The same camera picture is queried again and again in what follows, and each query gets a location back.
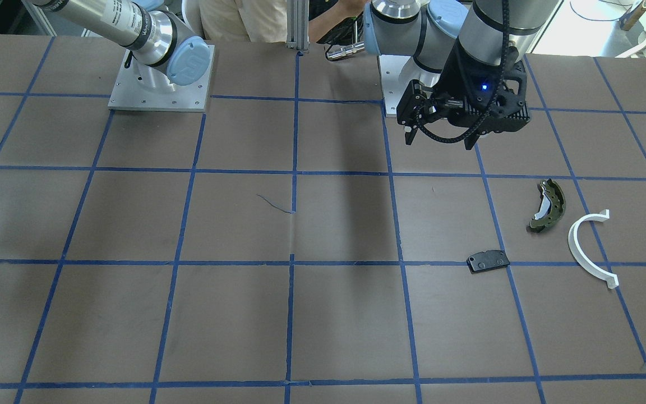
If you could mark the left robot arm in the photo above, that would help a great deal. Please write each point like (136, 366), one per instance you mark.
(428, 32)

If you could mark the white curved plastic bracket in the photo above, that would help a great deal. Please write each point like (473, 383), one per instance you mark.
(573, 243)

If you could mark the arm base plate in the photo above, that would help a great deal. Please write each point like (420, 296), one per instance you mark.
(140, 88)
(395, 74)

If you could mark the seated person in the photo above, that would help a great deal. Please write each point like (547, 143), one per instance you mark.
(266, 21)

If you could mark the aluminium frame post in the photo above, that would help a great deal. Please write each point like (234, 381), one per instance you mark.
(297, 26)

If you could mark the metal handle tool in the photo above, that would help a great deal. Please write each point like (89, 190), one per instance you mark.
(345, 51)

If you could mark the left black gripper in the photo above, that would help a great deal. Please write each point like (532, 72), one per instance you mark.
(460, 72)

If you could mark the black brake pad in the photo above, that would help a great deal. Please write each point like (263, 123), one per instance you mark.
(484, 261)

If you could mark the green brake shoe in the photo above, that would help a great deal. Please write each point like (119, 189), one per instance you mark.
(552, 207)

